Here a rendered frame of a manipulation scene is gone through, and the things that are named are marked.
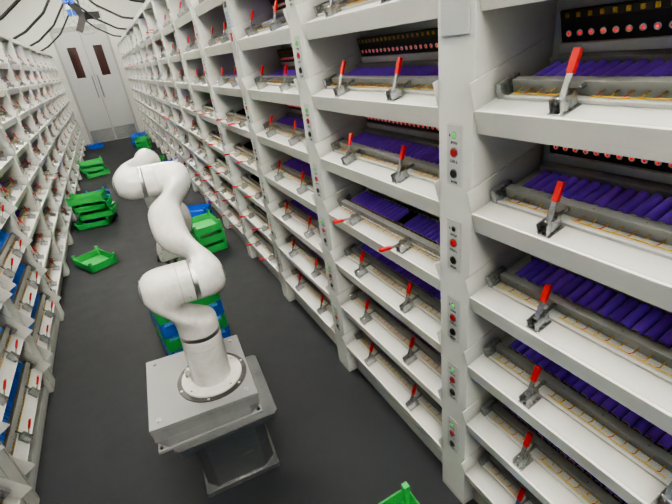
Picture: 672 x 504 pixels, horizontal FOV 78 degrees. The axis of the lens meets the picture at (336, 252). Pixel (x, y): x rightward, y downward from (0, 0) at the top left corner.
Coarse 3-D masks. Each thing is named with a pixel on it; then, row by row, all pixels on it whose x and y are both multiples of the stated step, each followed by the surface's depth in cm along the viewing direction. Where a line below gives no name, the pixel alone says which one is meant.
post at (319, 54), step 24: (312, 48) 128; (336, 48) 131; (312, 72) 130; (312, 120) 138; (336, 120) 140; (312, 144) 144; (312, 168) 150; (336, 192) 149; (336, 240) 157; (336, 288) 166; (336, 336) 185
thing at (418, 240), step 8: (344, 200) 148; (352, 208) 143; (360, 208) 139; (368, 216) 134; (376, 216) 131; (384, 224) 127; (392, 224) 124; (384, 232) 125; (400, 232) 120; (408, 232) 118; (416, 240) 114; (424, 240) 112; (424, 248) 112; (432, 248) 108
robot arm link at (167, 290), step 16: (160, 272) 113; (176, 272) 114; (144, 288) 111; (160, 288) 111; (176, 288) 113; (192, 288) 115; (144, 304) 114; (160, 304) 112; (176, 304) 115; (192, 304) 126; (176, 320) 116; (192, 320) 119; (208, 320) 123; (192, 336) 121; (208, 336) 123
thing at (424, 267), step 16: (352, 192) 152; (336, 208) 151; (336, 224) 149; (368, 224) 134; (400, 224) 127; (368, 240) 129; (384, 240) 123; (400, 256) 115; (416, 256) 112; (432, 256) 110; (416, 272) 111; (432, 272) 104
